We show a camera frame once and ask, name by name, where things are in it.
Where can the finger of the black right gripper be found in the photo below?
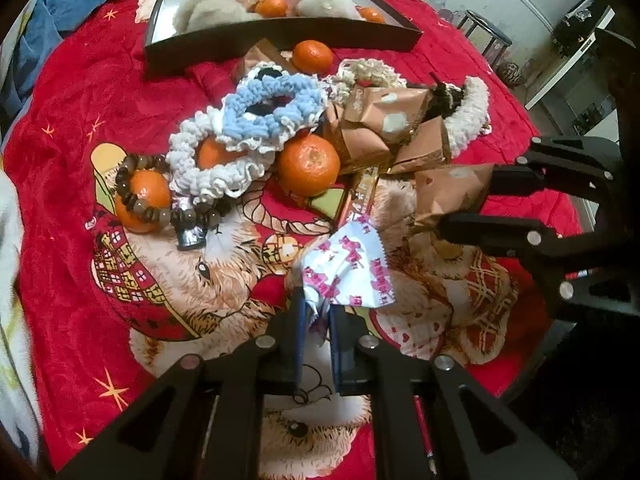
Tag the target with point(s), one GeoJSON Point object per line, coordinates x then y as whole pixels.
{"type": "Point", "coordinates": [501, 236]}
{"type": "Point", "coordinates": [572, 179]}

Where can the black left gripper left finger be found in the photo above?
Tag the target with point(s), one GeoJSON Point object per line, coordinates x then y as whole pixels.
{"type": "Point", "coordinates": [202, 419]}

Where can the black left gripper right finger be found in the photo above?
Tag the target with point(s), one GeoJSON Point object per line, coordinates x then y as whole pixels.
{"type": "Point", "coordinates": [432, 419]}

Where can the brown paper snack pouch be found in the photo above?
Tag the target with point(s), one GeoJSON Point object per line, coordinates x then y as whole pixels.
{"type": "Point", "coordinates": [448, 189]}

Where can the white pink printed packet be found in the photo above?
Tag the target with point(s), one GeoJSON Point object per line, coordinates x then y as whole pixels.
{"type": "Point", "coordinates": [349, 269]}

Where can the blue crochet scrunchie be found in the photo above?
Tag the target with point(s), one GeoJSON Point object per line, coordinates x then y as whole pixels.
{"type": "Point", "coordinates": [267, 108]}

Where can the red printed bedspread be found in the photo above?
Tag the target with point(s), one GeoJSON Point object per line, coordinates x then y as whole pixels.
{"type": "Point", "coordinates": [109, 309]}

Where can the black metal stool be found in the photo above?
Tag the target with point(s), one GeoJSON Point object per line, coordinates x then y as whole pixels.
{"type": "Point", "coordinates": [487, 37]}

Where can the gold red candy bar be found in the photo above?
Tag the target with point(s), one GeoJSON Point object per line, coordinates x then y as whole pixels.
{"type": "Point", "coordinates": [360, 196]}

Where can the cream crochet scrunchie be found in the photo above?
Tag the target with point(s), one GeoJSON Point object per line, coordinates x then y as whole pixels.
{"type": "Point", "coordinates": [367, 72]}

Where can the white cartoon monster blanket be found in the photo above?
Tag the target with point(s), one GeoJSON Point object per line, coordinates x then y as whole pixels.
{"type": "Point", "coordinates": [20, 415]}

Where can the large centre mandarin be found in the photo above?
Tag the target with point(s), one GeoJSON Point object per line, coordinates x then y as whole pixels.
{"type": "Point", "coordinates": [308, 166]}

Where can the mandarin in tray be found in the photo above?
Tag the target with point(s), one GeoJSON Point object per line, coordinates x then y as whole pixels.
{"type": "Point", "coordinates": [272, 8]}
{"type": "Point", "coordinates": [371, 14]}

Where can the orange mandarin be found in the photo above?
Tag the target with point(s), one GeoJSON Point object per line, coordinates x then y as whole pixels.
{"type": "Point", "coordinates": [312, 57]}

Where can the white crochet scrunchie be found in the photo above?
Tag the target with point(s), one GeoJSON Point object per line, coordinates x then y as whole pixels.
{"type": "Point", "coordinates": [231, 179]}

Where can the mandarin inside white scrunchie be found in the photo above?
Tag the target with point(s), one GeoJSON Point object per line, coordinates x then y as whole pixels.
{"type": "Point", "coordinates": [212, 153]}

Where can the beige plush teddy bear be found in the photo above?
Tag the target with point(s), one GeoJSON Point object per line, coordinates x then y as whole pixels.
{"type": "Point", "coordinates": [193, 15]}

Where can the black shallow box tray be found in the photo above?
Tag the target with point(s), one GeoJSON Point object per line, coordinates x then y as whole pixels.
{"type": "Point", "coordinates": [165, 47]}

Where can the blue bed sheet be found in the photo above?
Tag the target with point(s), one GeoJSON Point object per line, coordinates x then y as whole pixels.
{"type": "Point", "coordinates": [36, 32]}

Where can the mandarin inside bracelet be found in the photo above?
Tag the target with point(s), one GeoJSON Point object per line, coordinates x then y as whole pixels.
{"type": "Point", "coordinates": [151, 187]}

